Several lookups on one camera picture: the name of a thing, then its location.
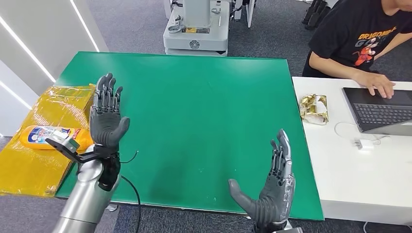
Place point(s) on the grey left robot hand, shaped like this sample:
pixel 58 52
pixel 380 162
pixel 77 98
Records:
pixel 106 125

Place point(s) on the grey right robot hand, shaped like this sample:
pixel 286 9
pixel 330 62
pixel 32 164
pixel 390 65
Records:
pixel 273 199

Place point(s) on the person's right hand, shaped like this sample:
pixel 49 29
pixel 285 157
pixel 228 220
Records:
pixel 378 83

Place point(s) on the orange bottle with clear cap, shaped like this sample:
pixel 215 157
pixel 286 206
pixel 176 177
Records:
pixel 38 136

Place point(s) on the person's left forearm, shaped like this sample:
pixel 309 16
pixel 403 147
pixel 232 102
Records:
pixel 396 43

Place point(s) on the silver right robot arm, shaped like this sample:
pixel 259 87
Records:
pixel 265 229

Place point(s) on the grey robot base with column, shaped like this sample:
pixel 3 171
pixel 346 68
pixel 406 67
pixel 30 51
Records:
pixel 196 35

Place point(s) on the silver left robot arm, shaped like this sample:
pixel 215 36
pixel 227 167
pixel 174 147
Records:
pixel 87 199

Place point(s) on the person's right forearm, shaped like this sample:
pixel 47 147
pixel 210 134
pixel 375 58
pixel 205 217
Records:
pixel 334 69

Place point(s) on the dark grey laptop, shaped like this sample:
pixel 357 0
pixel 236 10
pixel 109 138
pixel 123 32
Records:
pixel 379 114

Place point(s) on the white power adapter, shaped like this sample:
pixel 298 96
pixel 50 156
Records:
pixel 363 144

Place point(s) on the yellow film wrapped cardboard box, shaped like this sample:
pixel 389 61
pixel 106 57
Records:
pixel 42 106

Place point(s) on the crumpled gold wrapper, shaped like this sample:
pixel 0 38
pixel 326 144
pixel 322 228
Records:
pixel 314 109

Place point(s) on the white desk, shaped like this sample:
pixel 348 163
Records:
pixel 347 180

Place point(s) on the green table mat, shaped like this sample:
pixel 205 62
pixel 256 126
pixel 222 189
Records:
pixel 193 103

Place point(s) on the white panel stand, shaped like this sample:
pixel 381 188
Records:
pixel 250 13

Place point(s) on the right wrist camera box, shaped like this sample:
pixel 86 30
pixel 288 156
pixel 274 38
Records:
pixel 291 230

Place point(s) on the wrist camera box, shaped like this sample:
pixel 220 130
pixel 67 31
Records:
pixel 291 230
pixel 62 144

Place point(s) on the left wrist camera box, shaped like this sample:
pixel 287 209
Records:
pixel 62 144

